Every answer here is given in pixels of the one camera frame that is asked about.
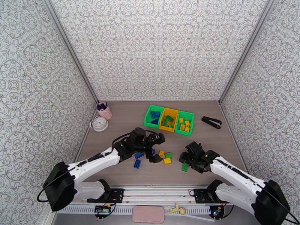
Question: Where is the green plastic bin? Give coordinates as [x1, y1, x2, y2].
[143, 105, 165, 129]
[174, 110, 195, 137]

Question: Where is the yellow plastic bin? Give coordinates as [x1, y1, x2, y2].
[159, 107, 180, 133]

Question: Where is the black stapler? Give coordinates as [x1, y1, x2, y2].
[201, 116, 222, 130]

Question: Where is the white round clock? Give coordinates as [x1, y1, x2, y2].
[90, 115, 109, 132]

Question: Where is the pink metal pen cup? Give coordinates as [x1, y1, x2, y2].
[96, 102, 113, 120]

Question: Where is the beige wooden figure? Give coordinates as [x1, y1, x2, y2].
[166, 203, 186, 215]

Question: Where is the small green circuit board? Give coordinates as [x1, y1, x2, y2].
[94, 205, 112, 214]
[209, 206, 224, 219]

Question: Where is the pink rectangular pad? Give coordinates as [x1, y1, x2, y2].
[132, 205, 165, 224]

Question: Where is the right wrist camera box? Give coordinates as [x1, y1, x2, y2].
[190, 141, 203, 152]

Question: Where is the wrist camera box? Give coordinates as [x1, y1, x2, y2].
[153, 133, 166, 145]
[190, 141, 203, 152]

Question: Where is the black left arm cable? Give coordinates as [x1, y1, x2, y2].
[37, 129, 162, 203]

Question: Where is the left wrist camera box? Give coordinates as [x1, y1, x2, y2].
[153, 133, 166, 145]

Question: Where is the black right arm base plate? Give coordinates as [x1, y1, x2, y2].
[194, 188, 212, 204]

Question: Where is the aluminium mounting rail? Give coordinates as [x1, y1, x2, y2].
[50, 184, 258, 205]

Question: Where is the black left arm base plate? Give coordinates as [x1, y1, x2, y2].
[87, 188, 125, 204]

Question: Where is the black power cable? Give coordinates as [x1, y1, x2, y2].
[94, 202, 117, 220]
[220, 202, 235, 220]

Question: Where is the white slotted cable duct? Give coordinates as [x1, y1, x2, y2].
[57, 206, 225, 216]

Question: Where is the aluminium corner post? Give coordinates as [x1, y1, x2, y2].
[218, 0, 275, 104]
[40, 0, 100, 104]

